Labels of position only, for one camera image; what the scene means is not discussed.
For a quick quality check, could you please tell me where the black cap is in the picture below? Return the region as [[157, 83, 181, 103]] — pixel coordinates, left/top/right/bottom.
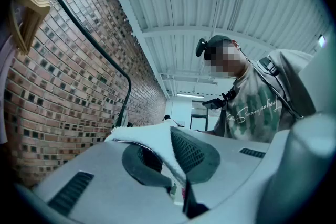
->
[[204, 35, 233, 48]]

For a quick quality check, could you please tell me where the white towel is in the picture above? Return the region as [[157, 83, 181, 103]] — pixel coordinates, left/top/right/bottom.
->
[[104, 123, 190, 185]]

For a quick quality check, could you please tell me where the black head camera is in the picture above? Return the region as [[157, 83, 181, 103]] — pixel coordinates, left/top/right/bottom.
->
[[195, 38, 208, 57]]

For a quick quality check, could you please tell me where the row of wooden hangers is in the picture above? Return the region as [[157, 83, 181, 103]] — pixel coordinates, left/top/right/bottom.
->
[[9, 0, 51, 56]]

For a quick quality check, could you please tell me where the black clothes rail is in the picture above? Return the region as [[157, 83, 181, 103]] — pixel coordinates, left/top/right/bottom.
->
[[39, 0, 132, 128]]

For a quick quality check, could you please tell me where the black framed glass door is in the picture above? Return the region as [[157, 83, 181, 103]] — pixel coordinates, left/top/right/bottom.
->
[[190, 99, 209, 131]]

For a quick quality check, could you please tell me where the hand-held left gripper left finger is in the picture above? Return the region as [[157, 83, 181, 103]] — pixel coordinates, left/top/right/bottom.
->
[[34, 141, 185, 224]]

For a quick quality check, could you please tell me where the person's head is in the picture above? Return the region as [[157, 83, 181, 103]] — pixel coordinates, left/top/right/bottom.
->
[[204, 35, 249, 79]]

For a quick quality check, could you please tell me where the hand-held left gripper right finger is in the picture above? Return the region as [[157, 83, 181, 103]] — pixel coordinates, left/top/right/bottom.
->
[[170, 126, 274, 219]]

